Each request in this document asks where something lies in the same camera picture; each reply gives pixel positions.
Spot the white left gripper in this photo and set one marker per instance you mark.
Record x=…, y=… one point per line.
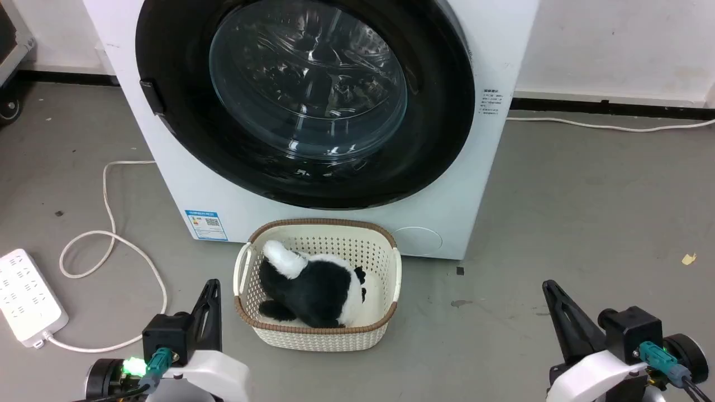
x=215, y=377

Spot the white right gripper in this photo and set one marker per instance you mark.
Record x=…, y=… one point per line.
x=595, y=379

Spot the black round glass door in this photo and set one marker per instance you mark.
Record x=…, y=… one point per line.
x=184, y=50

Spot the white front-load washing machine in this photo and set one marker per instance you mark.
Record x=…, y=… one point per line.
x=491, y=44

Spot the blue energy label sticker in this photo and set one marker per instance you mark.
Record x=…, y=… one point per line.
x=205, y=225

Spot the black white panda plush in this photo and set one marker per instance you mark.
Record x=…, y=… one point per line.
x=318, y=290

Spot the cream woven laundry basket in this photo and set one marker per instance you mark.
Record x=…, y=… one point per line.
x=324, y=336

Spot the yellow paper scrap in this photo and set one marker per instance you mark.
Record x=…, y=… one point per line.
x=688, y=259

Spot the round white filter cover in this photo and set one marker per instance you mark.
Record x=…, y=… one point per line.
x=418, y=241

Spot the white power strip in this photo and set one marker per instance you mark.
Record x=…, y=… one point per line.
x=25, y=296

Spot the small text sticker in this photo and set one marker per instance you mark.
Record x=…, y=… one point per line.
x=491, y=102

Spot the grey wheeled cart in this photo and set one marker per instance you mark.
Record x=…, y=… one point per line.
x=17, y=53

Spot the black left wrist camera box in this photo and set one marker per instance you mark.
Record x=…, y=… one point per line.
x=166, y=335

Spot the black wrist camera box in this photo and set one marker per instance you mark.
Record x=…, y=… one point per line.
x=631, y=332
x=166, y=335

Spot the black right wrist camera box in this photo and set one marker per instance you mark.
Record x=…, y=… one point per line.
x=631, y=332

